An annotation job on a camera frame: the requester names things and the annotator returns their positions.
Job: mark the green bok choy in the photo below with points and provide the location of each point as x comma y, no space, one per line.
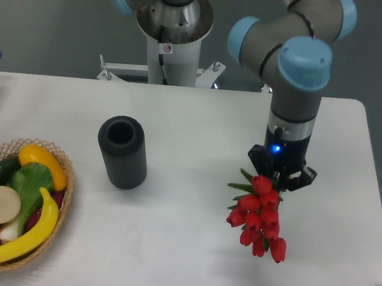
27,182

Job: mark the red tulip bouquet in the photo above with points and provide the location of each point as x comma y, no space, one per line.
256,213

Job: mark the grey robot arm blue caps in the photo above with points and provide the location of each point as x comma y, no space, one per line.
290,54

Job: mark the yellow banana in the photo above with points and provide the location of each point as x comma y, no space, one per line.
37,235

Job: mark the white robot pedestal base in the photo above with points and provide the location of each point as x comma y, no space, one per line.
173,35

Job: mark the beige round disc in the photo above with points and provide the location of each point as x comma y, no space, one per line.
10,204

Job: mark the purple eggplant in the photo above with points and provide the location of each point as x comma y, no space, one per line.
34,218

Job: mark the dark grey ribbed vase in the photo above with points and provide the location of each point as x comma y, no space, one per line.
122,143

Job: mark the woven wicker basket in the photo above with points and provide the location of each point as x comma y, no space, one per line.
8,150

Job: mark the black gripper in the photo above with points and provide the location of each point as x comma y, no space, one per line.
285,157

